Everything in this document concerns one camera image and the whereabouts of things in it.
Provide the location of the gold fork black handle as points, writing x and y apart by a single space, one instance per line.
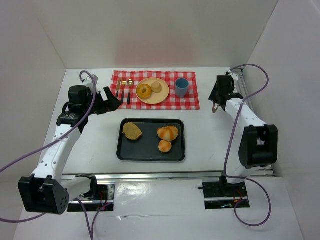
123 85

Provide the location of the yellow plate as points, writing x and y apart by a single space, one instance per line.
154 97

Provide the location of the red checkered cloth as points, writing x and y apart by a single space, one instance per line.
189 102

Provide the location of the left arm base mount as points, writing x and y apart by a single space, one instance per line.
84 197

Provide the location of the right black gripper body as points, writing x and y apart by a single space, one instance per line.
219 99

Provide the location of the orange ring donut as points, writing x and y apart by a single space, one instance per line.
144 91

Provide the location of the small round orange bun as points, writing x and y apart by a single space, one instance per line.
164 146

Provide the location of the small round tan muffin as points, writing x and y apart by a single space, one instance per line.
156 87

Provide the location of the flat brown speckled bread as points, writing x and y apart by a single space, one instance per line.
131 131

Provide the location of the black tray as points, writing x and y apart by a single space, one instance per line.
146 147

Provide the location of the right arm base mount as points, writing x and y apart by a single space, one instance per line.
218 195

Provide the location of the gold knife black handle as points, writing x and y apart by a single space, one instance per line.
119 83

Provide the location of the large swirled orange bun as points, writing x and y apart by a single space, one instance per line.
168 133

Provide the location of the silver metal tongs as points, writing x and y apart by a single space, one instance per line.
215 107

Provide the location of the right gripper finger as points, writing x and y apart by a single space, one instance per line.
222 105
214 93

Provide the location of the blue cup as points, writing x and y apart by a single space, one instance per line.
181 87

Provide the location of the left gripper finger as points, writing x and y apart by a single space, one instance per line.
112 102
105 109

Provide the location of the aluminium front rail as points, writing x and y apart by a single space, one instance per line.
158 175

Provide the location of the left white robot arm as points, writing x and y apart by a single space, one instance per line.
43 191

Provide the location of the gold spoon black handle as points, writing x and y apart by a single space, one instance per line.
130 83

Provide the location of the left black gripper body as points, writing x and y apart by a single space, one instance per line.
104 102

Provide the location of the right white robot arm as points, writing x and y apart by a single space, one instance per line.
256 141

